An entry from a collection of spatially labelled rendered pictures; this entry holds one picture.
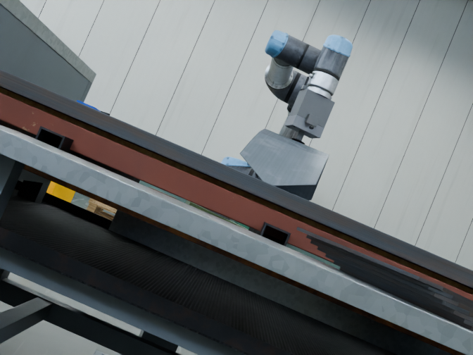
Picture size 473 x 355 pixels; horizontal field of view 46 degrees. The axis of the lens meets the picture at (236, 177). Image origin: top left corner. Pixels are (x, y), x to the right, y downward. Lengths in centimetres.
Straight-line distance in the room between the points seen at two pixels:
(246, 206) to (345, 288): 36
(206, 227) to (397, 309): 27
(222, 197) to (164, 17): 1086
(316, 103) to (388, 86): 1108
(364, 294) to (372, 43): 1190
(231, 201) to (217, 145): 1044
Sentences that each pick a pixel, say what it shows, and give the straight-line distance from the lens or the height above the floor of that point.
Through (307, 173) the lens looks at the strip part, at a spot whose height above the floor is 91.
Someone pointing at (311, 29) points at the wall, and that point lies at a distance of 1223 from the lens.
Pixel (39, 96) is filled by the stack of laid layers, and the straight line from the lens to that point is 115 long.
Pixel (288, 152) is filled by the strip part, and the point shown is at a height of 95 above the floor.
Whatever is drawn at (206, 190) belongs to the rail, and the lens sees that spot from 106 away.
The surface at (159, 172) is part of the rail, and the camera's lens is 107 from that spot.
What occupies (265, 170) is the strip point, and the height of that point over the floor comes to 88.
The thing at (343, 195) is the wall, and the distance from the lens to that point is 1205.
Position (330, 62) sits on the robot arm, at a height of 122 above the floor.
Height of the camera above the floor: 77
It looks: 3 degrees up
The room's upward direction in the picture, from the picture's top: 23 degrees clockwise
